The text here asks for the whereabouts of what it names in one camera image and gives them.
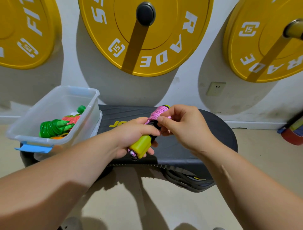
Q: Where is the person's right hand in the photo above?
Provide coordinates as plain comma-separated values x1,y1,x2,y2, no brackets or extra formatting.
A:
157,104,223,157

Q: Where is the person's left hand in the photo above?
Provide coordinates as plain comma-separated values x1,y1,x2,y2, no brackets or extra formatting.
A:
108,117,163,159

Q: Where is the purple rope with foam handles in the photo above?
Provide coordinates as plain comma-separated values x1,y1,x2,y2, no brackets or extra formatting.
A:
128,105,172,159

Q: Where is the pink handled jump rope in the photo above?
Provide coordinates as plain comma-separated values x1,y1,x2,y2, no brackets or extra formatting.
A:
63,114,82,125

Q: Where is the dark green jump rope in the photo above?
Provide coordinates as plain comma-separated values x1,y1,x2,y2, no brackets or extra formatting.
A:
39,119,76,139

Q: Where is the clear plastic storage bin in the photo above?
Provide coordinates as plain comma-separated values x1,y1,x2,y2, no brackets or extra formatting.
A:
6,85,101,148

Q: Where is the person's right forearm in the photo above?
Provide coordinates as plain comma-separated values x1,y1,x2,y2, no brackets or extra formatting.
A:
206,141,303,230

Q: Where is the person's left forearm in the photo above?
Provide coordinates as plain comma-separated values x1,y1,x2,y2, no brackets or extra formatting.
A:
0,135,121,230

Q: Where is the person's left grey shoe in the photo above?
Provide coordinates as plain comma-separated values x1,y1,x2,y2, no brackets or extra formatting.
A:
61,217,83,230

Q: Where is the black aerobic step platform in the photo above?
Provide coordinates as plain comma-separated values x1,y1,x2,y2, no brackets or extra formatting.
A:
20,104,239,193

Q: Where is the translucent plastic lid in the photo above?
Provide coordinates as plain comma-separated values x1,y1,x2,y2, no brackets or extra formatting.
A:
33,110,103,162

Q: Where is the large yellow weight plate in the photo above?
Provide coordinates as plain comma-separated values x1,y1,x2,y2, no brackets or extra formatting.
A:
78,0,214,77

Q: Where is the blue plastic piece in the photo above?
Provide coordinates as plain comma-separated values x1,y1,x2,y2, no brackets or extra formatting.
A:
15,143,53,154

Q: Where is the red fire extinguisher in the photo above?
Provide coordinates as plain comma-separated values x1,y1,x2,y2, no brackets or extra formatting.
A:
278,110,303,146

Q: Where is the black plate peg cap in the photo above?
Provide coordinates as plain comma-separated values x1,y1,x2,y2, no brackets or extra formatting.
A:
136,2,156,27

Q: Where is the white wall socket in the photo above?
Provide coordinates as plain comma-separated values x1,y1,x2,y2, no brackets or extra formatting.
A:
206,82,227,97

